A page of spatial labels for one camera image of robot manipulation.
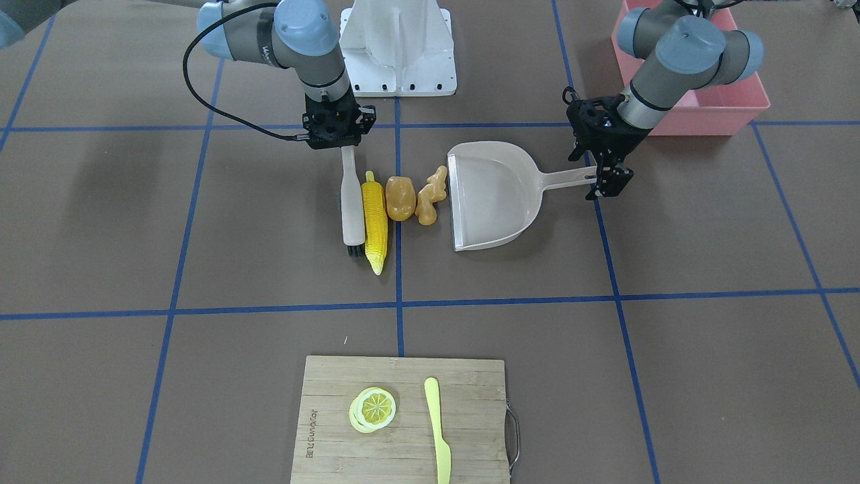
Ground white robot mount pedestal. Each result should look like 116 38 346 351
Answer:
340 1 458 98

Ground beige hand brush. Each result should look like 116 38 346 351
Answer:
340 146 366 257

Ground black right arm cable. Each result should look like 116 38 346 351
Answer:
182 1 311 142

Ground yellow toy corn cob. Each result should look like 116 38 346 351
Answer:
361 170 389 276

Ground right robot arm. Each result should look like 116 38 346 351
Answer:
182 1 377 149

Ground beige plastic dustpan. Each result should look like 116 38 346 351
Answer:
447 141 597 251

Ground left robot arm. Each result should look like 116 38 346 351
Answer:
562 1 764 201

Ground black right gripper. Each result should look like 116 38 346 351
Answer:
303 93 377 149

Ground yellow toy knife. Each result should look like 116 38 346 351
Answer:
424 377 452 483

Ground bamboo cutting board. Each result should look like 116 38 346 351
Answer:
290 356 512 483

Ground yellow lemon slices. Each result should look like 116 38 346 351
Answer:
347 388 396 433

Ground tan toy ginger root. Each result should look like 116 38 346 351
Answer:
415 165 448 226

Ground pink plastic bin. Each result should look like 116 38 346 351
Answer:
611 1 771 136

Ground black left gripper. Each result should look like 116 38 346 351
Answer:
562 87 651 201

